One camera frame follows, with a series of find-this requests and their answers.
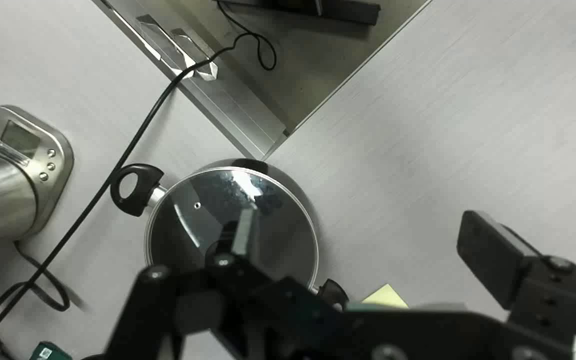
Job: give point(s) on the black cooking pot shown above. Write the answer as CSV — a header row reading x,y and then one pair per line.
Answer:
x,y
143,172

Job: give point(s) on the teal green small box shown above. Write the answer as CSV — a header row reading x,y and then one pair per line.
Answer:
x,y
48,350

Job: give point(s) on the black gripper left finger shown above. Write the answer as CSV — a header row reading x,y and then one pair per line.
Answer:
x,y
243,232

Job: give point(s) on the yellow cutting board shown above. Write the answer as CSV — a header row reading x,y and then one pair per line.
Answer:
x,y
384,296

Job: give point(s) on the grey lower cabinet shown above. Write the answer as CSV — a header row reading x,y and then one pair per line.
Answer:
x,y
235,110

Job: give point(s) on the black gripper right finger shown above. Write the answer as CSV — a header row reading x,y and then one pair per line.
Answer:
x,y
494,257

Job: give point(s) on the round glass pot lid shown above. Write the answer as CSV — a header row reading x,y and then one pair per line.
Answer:
x,y
188,227

